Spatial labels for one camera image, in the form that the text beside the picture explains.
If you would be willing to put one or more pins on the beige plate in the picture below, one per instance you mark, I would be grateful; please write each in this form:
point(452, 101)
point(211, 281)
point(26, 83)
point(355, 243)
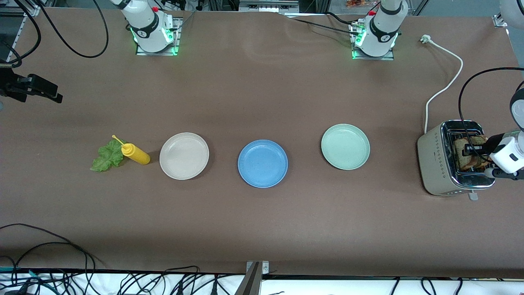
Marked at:
point(184, 155)

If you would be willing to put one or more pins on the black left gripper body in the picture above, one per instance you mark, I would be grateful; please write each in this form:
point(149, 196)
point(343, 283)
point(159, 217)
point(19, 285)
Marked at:
point(492, 142)

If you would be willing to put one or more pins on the beige chrome toaster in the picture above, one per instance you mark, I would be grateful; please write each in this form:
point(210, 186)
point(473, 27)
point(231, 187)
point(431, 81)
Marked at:
point(434, 164)

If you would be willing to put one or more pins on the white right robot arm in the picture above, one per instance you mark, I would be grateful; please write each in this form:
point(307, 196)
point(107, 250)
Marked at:
point(147, 24)

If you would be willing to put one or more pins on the grey metal box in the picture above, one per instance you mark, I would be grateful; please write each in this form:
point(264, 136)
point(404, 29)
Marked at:
point(266, 6)

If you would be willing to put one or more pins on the perforated metal rail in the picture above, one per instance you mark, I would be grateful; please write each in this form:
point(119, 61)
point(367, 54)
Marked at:
point(14, 49)

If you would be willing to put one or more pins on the blue plate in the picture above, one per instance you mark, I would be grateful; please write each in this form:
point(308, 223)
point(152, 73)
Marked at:
point(262, 164)

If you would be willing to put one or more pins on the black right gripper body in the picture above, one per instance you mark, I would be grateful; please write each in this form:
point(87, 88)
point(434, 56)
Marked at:
point(9, 85)

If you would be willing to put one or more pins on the aluminium frame bar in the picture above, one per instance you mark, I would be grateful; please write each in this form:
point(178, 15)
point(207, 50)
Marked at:
point(24, 10)

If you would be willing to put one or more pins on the metal table edge bracket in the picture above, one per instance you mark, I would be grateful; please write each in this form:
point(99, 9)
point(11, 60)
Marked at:
point(254, 282)

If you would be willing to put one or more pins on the orange object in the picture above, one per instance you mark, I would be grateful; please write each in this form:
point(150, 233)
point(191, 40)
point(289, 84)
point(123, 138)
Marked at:
point(360, 3)

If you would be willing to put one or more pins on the aluminium corner bracket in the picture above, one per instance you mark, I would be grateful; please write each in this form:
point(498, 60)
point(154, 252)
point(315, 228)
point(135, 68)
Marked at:
point(500, 20)

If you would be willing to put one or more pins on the brown bread slice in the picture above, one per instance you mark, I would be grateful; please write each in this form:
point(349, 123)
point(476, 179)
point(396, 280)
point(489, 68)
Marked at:
point(481, 162)
point(459, 162)

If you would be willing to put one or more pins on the green lettuce leaf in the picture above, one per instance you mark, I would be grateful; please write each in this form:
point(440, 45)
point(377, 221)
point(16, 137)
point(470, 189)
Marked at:
point(107, 157)

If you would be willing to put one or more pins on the yellow mustard squeeze bottle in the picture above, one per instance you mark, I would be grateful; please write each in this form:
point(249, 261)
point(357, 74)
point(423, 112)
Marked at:
point(137, 155)

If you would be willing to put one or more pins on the pale green plate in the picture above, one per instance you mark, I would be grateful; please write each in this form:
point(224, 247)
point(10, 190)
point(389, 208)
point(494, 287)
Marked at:
point(346, 146)

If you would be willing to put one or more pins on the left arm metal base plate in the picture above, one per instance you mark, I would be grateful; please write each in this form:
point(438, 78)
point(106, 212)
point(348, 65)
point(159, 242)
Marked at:
point(391, 57)

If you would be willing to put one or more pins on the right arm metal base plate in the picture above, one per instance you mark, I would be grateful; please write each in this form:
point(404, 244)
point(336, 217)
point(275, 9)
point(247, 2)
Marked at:
point(178, 28)

